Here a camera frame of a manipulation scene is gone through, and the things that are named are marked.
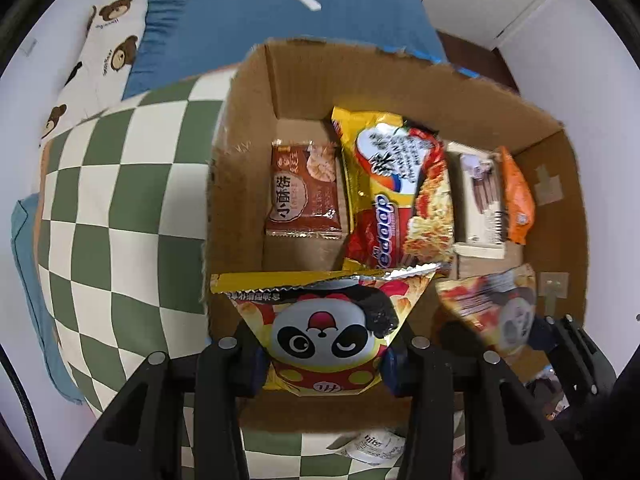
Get white nutrition label snack packet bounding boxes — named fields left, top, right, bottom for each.
left=328, top=429, right=406, bottom=466

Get yellow panda snack bag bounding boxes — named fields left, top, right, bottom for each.
left=209, top=263, right=439, bottom=396

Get orange panda snack bag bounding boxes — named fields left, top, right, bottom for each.
left=436, top=263, right=536, bottom=358

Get white chocolate stick box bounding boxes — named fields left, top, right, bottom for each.
left=445, top=141, right=506, bottom=260

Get yellow red instant noodle pack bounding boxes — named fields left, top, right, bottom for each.
left=331, top=107, right=454, bottom=269

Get orange snack packet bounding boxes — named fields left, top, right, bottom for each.
left=499, top=146, right=536, bottom=245

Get brown biscuit packet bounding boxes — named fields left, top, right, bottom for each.
left=265, top=143, right=342, bottom=240

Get green white checkered blanket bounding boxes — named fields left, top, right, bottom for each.
left=34, top=66, right=467, bottom=480

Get brown cardboard box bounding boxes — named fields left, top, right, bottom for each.
left=202, top=37, right=590, bottom=434

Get blue pillow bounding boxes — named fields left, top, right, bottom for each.
left=124, top=0, right=446, bottom=98

